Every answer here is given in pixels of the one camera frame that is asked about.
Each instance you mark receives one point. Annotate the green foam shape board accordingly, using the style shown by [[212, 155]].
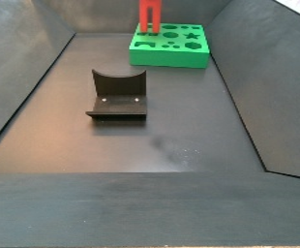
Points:
[[179, 46]]

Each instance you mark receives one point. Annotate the black curved holder block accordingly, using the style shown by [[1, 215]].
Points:
[[120, 96]]

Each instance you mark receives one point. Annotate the red double-square peg block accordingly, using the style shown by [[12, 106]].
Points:
[[149, 15]]

